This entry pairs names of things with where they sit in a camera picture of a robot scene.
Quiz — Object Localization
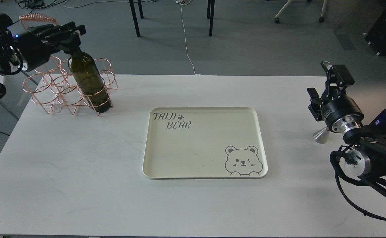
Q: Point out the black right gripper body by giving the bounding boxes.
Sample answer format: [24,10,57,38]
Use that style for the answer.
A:
[319,85,364,132]

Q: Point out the cream bear serving tray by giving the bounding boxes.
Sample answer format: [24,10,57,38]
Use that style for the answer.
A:
[142,107,268,179]

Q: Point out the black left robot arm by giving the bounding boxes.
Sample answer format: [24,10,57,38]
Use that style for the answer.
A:
[0,13,86,76]

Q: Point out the black floor cables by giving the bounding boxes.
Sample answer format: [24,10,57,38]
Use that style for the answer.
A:
[14,0,67,10]

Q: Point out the dark green wine bottle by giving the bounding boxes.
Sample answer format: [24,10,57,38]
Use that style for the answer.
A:
[68,47,111,113]

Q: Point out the white office chair base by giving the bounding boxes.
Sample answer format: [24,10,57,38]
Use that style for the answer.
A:
[273,0,329,24]

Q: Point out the steel double jigger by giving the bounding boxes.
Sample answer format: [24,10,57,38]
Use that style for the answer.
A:
[312,127,330,144]

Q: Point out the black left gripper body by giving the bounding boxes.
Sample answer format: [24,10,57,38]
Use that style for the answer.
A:
[13,31,58,72]

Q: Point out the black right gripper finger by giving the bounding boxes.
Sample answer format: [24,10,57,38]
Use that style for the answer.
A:
[307,88,325,121]
[321,61,355,96]

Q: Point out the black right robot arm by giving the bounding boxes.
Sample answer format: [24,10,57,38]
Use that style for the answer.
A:
[307,61,386,221]

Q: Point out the white floor cable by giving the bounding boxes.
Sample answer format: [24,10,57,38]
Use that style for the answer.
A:
[175,0,201,76]

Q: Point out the black table legs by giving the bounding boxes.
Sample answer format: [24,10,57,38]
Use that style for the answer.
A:
[129,0,215,38]

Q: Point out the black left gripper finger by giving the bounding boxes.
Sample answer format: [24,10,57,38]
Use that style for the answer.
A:
[49,33,81,55]
[26,21,86,42]

